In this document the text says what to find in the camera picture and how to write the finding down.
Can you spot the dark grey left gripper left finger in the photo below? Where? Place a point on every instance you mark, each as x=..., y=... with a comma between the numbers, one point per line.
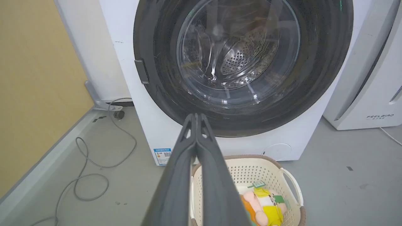
x=176, y=185

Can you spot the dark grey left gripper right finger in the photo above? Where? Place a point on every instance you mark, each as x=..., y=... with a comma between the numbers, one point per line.
x=216, y=185

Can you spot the round dark washing machine door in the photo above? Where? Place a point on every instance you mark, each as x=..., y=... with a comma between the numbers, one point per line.
x=238, y=62

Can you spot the white front-load washing machine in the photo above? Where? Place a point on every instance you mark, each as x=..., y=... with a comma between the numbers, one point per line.
x=292, y=138

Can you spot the blue energy label sticker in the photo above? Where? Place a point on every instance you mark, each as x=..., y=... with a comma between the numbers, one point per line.
x=162, y=156

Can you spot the plush doll in yellow clothes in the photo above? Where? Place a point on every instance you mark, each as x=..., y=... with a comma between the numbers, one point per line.
x=267, y=208

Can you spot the cream perforated laundry basket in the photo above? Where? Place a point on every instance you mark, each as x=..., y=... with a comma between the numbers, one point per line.
x=282, y=175

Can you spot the white Feelbird appliance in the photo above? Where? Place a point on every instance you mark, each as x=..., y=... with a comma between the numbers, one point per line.
x=373, y=78

